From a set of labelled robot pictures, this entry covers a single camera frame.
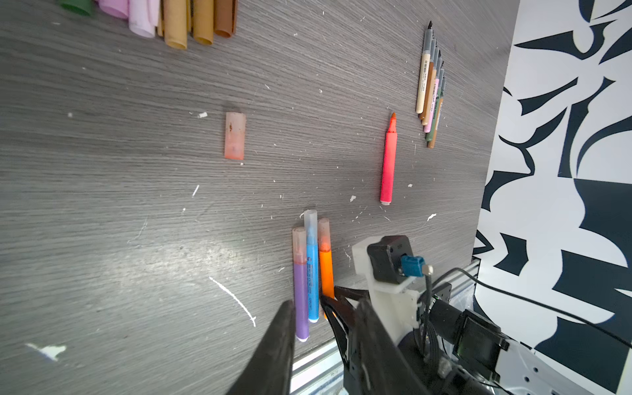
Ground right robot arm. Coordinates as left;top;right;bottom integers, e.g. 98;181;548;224
321;287;587;394

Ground green pen cap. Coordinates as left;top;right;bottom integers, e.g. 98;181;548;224
58;0;95;16

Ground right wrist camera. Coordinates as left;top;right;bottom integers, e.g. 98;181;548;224
351;234;428;342

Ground tan pen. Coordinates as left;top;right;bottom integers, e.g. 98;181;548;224
421;39;439;126

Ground light pink pen cap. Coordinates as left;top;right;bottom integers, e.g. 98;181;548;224
128;0;161;38

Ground red marker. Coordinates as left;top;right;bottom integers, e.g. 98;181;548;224
380;113;398;206

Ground blue marker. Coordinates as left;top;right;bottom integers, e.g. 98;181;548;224
304;210;320;324

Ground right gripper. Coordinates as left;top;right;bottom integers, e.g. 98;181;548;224
320;286;507;394

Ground ochre capped brown pen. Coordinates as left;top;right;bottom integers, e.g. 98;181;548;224
420;36;436;125

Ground purple marker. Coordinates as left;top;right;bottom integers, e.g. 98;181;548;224
292;227;309;342

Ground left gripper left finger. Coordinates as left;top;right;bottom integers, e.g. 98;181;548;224
227;301;296;394

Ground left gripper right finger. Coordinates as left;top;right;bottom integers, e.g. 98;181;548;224
355;299;429;394

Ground green capped brown pen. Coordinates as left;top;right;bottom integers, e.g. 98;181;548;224
426;77;445;149

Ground aluminium front rail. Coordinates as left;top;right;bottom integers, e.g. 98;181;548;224
289;256;482;395

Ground orange marker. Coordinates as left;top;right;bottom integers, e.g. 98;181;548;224
318;218;335;299

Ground tan pen cap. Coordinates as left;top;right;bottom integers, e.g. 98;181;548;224
159;0;191;50

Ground dark brown pen cap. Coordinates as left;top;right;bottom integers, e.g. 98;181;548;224
214;0;239;38

